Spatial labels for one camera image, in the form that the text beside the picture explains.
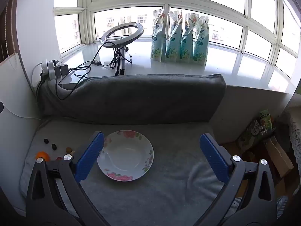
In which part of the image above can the dark grey cushion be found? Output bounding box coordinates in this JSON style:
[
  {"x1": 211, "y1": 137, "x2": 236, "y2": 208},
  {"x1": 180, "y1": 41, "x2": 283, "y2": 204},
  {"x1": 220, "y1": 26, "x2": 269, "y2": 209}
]
[{"x1": 38, "y1": 74, "x2": 227, "y2": 125}]

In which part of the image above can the white ring light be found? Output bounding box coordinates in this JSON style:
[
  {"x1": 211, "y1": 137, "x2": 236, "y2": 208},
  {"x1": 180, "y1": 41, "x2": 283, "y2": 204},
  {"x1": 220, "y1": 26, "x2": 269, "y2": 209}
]
[{"x1": 101, "y1": 22, "x2": 144, "y2": 46}]

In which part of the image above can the black power adapter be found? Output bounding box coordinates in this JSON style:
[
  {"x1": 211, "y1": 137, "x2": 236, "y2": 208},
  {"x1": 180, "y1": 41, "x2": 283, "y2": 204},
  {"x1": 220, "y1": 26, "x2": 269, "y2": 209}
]
[{"x1": 55, "y1": 64, "x2": 69, "y2": 78}]

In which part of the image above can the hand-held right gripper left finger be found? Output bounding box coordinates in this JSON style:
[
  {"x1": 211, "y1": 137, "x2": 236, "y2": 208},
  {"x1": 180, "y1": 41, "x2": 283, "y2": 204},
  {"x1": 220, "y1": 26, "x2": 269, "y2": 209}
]
[{"x1": 25, "y1": 131, "x2": 111, "y2": 226}]

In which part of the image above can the green snack bag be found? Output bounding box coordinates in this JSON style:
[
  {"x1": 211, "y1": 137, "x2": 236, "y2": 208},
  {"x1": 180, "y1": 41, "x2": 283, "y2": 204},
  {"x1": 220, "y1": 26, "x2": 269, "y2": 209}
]
[{"x1": 259, "y1": 109, "x2": 273, "y2": 136}]

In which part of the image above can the floral teal refill pouch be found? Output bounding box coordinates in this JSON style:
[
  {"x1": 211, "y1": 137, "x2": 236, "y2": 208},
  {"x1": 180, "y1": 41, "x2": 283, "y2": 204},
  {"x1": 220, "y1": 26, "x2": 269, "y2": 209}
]
[
  {"x1": 180, "y1": 13, "x2": 197, "y2": 63},
  {"x1": 165, "y1": 11, "x2": 183, "y2": 63},
  {"x1": 193, "y1": 15, "x2": 210, "y2": 66},
  {"x1": 150, "y1": 9, "x2": 168, "y2": 62}
]

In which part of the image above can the brown cardboard box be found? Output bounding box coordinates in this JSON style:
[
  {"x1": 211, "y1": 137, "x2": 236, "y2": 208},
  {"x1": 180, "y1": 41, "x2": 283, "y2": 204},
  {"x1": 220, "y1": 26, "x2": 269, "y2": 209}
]
[{"x1": 263, "y1": 137, "x2": 294, "y2": 178}]

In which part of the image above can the floral white plate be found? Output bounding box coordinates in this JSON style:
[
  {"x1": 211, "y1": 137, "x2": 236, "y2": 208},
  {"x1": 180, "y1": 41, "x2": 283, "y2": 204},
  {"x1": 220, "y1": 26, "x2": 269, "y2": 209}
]
[{"x1": 97, "y1": 130, "x2": 154, "y2": 182}]

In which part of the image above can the blue striped cloth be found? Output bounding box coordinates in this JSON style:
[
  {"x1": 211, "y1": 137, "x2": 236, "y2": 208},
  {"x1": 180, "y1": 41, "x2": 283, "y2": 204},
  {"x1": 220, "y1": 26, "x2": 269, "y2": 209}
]
[{"x1": 276, "y1": 195, "x2": 288, "y2": 219}]

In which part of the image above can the brown window blind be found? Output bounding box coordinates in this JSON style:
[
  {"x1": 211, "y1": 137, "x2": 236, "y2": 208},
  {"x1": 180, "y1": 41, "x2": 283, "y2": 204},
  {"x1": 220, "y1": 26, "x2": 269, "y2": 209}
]
[{"x1": 0, "y1": 0, "x2": 20, "y2": 62}]

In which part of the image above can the thin white cable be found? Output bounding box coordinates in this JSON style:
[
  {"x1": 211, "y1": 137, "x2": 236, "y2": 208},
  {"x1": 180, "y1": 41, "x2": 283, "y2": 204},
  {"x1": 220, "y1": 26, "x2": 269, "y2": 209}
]
[{"x1": 3, "y1": 104, "x2": 40, "y2": 119}]

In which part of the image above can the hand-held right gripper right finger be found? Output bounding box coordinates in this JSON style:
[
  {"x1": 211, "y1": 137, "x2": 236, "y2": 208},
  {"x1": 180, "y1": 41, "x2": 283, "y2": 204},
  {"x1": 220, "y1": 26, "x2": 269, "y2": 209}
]
[{"x1": 193, "y1": 132, "x2": 277, "y2": 226}]

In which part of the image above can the light grey blanket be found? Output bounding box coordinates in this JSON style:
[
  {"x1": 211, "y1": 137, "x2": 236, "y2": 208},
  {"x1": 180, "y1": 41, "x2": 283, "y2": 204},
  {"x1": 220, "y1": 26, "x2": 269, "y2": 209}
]
[{"x1": 20, "y1": 118, "x2": 238, "y2": 226}]

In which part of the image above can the black power cable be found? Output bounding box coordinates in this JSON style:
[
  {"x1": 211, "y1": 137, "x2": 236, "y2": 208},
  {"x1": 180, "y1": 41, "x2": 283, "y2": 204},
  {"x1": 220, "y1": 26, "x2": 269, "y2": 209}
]
[{"x1": 56, "y1": 43, "x2": 132, "y2": 100}]

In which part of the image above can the green printed carton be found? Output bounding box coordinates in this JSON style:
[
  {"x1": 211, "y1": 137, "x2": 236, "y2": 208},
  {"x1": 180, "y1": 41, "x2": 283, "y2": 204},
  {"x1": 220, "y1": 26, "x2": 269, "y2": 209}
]
[{"x1": 237, "y1": 119, "x2": 264, "y2": 149}]

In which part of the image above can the large orange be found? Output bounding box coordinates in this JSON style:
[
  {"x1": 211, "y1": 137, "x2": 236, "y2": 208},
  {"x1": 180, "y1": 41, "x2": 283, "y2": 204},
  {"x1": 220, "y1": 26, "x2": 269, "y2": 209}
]
[{"x1": 36, "y1": 151, "x2": 50, "y2": 162}]

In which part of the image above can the folded tripod stand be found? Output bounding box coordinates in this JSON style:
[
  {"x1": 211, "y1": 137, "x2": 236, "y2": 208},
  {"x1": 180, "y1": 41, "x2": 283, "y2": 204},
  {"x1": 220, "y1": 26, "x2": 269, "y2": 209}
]
[{"x1": 114, "y1": 44, "x2": 132, "y2": 76}]

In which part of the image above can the white power strip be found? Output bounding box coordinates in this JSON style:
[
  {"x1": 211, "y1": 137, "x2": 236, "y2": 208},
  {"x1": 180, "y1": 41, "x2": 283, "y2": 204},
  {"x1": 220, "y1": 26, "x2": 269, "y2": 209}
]
[{"x1": 41, "y1": 60, "x2": 62, "y2": 79}]

